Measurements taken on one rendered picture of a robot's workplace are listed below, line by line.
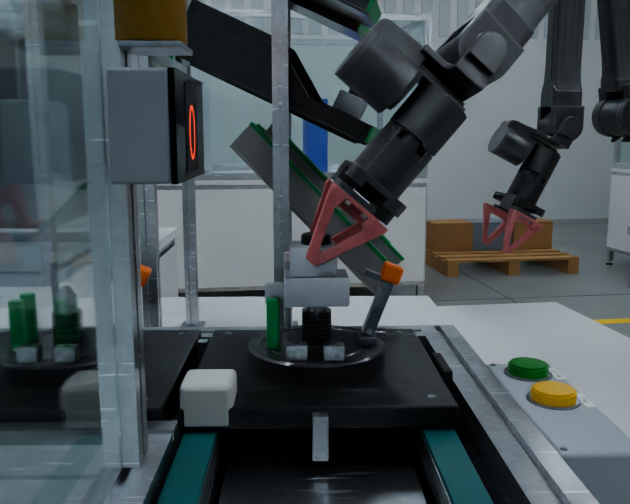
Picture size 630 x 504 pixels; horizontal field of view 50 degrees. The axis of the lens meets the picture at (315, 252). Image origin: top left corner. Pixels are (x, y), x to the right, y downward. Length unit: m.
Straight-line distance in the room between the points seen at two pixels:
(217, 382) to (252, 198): 4.06
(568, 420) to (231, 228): 4.12
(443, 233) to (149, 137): 5.97
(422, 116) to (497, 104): 9.34
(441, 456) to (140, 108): 0.35
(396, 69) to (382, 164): 0.09
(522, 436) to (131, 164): 0.37
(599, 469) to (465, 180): 9.31
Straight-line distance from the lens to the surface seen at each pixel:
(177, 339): 0.80
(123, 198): 0.49
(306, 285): 0.67
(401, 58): 0.66
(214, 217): 4.65
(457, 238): 6.41
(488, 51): 0.69
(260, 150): 0.90
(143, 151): 0.43
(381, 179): 0.65
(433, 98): 0.66
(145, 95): 0.43
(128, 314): 0.50
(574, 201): 10.57
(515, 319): 1.34
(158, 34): 0.47
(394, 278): 0.69
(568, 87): 1.34
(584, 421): 0.64
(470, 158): 9.85
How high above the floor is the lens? 1.20
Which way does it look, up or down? 10 degrees down
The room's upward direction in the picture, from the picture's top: straight up
